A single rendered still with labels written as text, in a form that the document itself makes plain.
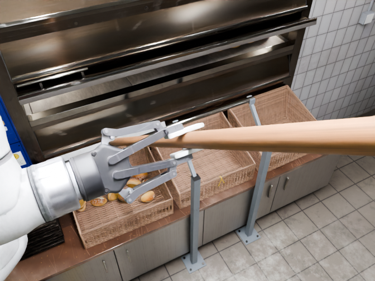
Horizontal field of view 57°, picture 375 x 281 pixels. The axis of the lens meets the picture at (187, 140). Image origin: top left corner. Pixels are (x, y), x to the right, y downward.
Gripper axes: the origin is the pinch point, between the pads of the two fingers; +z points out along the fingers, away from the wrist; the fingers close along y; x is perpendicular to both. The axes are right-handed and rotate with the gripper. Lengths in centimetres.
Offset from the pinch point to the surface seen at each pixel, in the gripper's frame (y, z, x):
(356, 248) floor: 137, 153, -140
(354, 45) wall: -8, 216, -154
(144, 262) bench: 85, 5, -164
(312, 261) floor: 131, 117, -146
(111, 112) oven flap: -14, 15, -153
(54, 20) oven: -59, -4, -110
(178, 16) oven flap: -52, 60, -119
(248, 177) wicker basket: 53, 85, -142
